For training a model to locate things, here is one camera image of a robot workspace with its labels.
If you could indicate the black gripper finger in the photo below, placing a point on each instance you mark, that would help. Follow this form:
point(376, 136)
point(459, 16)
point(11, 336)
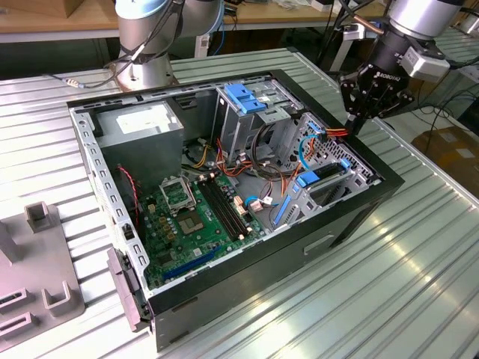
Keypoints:
point(404, 101)
point(350, 97)

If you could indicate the hard disk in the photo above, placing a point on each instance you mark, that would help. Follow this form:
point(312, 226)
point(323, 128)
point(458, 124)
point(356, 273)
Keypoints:
point(307, 179)

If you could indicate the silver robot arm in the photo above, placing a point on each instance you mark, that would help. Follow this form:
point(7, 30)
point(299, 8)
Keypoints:
point(423, 15)

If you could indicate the metal disk bay cage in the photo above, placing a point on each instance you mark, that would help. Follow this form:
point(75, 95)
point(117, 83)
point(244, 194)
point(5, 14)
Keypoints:
point(348, 183)

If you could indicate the cardboard box with white label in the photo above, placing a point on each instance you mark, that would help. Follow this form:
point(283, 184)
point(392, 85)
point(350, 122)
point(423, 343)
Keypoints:
point(449, 153)

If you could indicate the metal slat side table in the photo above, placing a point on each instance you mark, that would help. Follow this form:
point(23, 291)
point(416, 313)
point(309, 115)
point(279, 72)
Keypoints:
point(467, 60)

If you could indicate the silver metal cylinder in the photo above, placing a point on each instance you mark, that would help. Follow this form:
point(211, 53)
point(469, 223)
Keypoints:
point(472, 24)

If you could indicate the blue plastic cage latch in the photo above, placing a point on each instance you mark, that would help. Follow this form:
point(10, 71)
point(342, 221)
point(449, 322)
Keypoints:
point(243, 99)

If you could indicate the grey optical drive cage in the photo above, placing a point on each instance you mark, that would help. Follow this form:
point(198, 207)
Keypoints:
point(239, 131)

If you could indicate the black RAM slot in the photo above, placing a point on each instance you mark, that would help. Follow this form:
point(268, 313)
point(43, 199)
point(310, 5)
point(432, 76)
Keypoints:
point(221, 207)
point(231, 202)

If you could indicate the CPU socket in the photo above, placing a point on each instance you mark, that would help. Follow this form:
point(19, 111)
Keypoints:
point(191, 224)

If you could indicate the black PC case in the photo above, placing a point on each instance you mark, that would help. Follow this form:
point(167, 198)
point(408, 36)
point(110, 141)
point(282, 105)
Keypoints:
point(262, 284)

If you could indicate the green motherboard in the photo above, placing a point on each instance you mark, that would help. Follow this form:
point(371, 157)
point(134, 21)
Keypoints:
point(202, 243)

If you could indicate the grey power supply unit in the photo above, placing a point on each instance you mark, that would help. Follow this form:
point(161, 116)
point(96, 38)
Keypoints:
point(142, 157)

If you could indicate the blue expansion slot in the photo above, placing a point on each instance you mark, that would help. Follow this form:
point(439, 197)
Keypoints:
point(191, 263)

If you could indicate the black case fan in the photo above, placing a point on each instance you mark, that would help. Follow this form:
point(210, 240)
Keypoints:
point(126, 198)

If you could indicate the plain brown cardboard box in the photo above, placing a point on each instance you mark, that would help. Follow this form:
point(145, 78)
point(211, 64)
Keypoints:
point(88, 6)

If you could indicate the wooden desk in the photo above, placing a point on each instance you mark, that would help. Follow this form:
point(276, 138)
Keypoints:
point(75, 22)

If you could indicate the grey card retention latch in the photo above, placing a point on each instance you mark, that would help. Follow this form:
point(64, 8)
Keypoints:
point(125, 288)

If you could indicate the grey parts rack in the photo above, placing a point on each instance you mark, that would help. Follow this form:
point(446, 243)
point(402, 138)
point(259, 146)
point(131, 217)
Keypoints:
point(37, 261)

